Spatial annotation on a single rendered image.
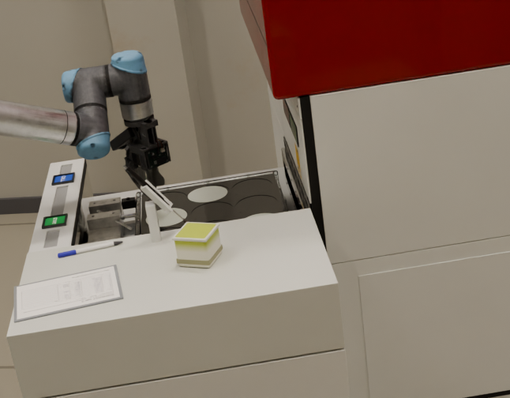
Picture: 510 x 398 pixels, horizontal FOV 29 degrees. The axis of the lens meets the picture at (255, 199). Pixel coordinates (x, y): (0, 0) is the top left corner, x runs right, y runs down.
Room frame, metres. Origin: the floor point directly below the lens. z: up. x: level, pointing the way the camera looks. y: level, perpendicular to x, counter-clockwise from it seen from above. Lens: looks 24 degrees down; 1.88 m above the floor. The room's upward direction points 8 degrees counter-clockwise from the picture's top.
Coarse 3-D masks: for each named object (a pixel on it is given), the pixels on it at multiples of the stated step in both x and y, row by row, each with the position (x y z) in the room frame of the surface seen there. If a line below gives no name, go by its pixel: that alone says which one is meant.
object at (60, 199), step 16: (80, 160) 2.48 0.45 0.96; (48, 176) 2.40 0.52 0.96; (80, 176) 2.37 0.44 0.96; (48, 192) 2.29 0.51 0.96; (64, 192) 2.29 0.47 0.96; (48, 208) 2.19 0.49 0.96; (64, 208) 2.17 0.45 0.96; (32, 240) 2.02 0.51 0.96; (48, 240) 2.01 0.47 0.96; (64, 240) 1.99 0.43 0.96
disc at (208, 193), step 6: (210, 186) 2.32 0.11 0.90; (216, 186) 2.32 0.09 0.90; (192, 192) 2.30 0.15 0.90; (198, 192) 2.30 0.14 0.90; (204, 192) 2.29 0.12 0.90; (210, 192) 2.29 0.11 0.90; (216, 192) 2.28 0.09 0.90; (222, 192) 2.28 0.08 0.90; (192, 198) 2.26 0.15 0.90; (198, 198) 2.26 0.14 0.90; (204, 198) 2.25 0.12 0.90; (210, 198) 2.25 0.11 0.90; (216, 198) 2.24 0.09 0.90
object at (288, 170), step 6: (282, 150) 2.40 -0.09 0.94; (288, 162) 2.31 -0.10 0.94; (288, 168) 2.27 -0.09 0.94; (288, 174) 2.29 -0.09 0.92; (288, 180) 2.36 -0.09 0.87; (294, 180) 2.19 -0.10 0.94; (288, 186) 2.34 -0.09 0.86; (294, 186) 2.16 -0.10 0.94; (294, 192) 2.17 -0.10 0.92; (300, 192) 2.12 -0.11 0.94; (294, 198) 2.24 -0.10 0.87; (300, 198) 2.08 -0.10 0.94; (294, 204) 2.21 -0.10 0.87; (300, 204) 2.07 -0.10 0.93
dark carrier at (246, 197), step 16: (256, 176) 2.35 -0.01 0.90; (272, 176) 2.33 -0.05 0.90; (160, 192) 2.33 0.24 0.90; (176, 192) 2.32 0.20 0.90; (240, 192) 2.26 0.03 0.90; (256, 192) 2.25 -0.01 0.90; (272, 192) 2.23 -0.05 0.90; (144, 208) 2.24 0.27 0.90; (160, 208) 2.23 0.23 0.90; (192, 208) 2.20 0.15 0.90; (208, 208) 2.19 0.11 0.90; (224, 208) 2.18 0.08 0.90; (240, 208) 2.17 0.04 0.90; (256, 208) 2.15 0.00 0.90; (272, 208) 2.14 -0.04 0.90; (144, 224) 2.15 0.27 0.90; (176, 224) 2.13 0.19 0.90
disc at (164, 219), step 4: (176, 208) 2.21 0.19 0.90; (180, 208) 2.21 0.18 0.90; (160, 212) 2.20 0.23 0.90; (164, 212) 2.20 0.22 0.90; (172, 212) 2.19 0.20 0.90; (180, 212) 2.19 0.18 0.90; (184, 212) 2.19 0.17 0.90; (160, 216) 2.18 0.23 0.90; (164, 216) 2.18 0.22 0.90; (168, 216) 2.18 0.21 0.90; (172, 216) 2.17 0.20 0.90; (176, 216) 2.17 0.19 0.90; (184, 216) 2.16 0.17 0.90; (160, 220) 2.16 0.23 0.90; (164, 220) 2.16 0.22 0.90; (168, 220) 2.15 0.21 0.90; (172, 220) 2.15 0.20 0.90; (176, 220) 2.15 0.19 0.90; (180, 220) 2.14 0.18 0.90; (160, 224) 2.14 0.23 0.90; (164, 224) 2.13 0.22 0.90; (168, 224) 2.13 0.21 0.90; (172, 224) 2.13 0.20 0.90
